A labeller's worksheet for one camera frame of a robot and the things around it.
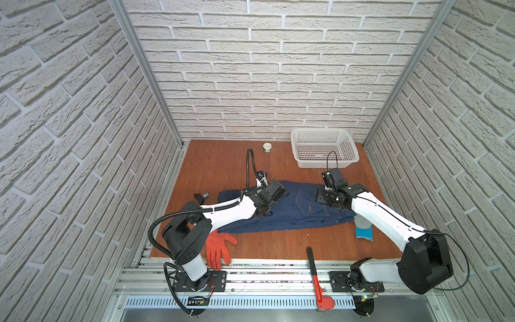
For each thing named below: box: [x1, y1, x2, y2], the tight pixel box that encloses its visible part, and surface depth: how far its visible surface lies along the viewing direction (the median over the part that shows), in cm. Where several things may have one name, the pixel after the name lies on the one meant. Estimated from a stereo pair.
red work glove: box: [205, 229, 238, 271], surface depth 83 cm
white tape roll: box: [262, 142, 273, 153], surface depth 119 cm
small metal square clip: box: [193, 191, 210, 206], surface depth 97 cm
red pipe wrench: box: [306, 246, 334, 312], surface depth 71 cm
